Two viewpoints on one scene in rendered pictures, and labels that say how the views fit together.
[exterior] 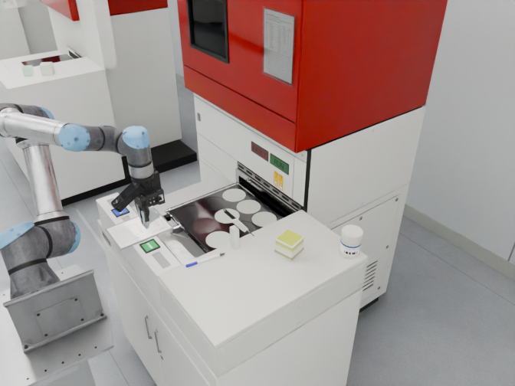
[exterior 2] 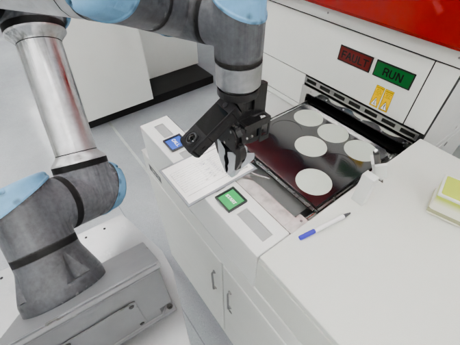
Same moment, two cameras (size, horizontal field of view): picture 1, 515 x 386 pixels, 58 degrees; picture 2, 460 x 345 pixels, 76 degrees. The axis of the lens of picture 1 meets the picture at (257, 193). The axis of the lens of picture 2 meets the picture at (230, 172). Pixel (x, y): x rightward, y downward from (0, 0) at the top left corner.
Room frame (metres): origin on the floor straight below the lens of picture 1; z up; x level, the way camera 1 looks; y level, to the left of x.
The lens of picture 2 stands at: (0.82, 0.39, 1.51)
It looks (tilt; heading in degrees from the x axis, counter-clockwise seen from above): 46 degrees down; 359
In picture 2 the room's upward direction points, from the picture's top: straight up
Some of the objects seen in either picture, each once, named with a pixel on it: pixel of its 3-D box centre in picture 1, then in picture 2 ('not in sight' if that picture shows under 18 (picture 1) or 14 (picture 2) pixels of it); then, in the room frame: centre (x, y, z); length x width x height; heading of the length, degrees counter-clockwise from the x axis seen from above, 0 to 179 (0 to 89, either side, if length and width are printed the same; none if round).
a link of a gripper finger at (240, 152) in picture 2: (144, 209); (235, 150); (1.23, 0.37, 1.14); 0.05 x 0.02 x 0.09; 35
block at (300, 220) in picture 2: not in sight; (293, 229); (1.21, 0.23, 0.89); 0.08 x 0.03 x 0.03; 127
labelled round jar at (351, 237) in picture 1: (350, 241); not in sight; (1.22, -0.32, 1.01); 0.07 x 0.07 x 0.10
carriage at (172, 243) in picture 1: (172, 250); (249, 195); (1.35, 0.33, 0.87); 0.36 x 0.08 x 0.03; 37
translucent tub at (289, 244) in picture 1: (289, 245); (452, 200); (1.21, -0.11, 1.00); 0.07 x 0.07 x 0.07; 52
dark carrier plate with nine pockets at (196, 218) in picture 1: (227, 216); (310, 146); (1.52, 0.12, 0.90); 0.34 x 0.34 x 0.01; 37
